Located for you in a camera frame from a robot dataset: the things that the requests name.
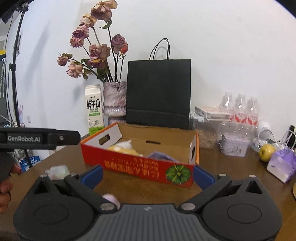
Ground lavender fluffy plush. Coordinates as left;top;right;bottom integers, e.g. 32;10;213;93
102;194;120;209

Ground iridescent packet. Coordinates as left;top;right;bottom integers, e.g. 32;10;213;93
45;165;70;180

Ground person's left hand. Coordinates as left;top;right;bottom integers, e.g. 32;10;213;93
0;164;22;214

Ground blue white packets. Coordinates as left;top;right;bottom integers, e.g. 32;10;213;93
20;156;41;173

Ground orange cardboard pumpkin box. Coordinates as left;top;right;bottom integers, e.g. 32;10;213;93
81;123;199;187

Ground white floral tin box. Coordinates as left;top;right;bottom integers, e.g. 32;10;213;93
218;133;250;157

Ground clear seed storage container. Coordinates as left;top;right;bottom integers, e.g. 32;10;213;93
191;112;221;149

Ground purple knitted item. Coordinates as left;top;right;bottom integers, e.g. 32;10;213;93
147;151;179;163

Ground white flat carton box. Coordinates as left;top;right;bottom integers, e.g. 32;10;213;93
195;106;232;120

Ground yellow green apple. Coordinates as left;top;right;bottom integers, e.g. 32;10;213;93
258;144;276;162

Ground middle clear water bottle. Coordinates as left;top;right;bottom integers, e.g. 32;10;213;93
233;93;247;123

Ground clear water bottle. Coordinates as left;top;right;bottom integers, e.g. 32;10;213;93
233;93;247;123
219;91;234;112
246;96;259;126

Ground small white desk fan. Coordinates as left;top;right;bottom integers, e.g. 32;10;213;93
251;120;271;152

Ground left clear water bottle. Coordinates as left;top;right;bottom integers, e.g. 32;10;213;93
219;91;234;112

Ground purple tissue pack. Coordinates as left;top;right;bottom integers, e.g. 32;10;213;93
266;149;295;183

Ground right clear water bottle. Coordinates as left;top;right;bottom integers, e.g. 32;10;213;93
246;96;259;126

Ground white green milk carton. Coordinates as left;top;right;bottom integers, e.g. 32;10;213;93
84;84;104;135

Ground purple textured vase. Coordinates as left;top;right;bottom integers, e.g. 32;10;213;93
103;82;127;125

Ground black phone charger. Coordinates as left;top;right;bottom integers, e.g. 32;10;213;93
287;125;295;148

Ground black paper shopping bag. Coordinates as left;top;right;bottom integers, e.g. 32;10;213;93
126;47;191;130

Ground dried pink rose bouquet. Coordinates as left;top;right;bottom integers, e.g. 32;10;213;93
57;1;128;83

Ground black tripod stand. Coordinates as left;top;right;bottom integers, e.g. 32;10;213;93
0;0;33;168

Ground white cable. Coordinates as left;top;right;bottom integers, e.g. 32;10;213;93
254;129;296;151

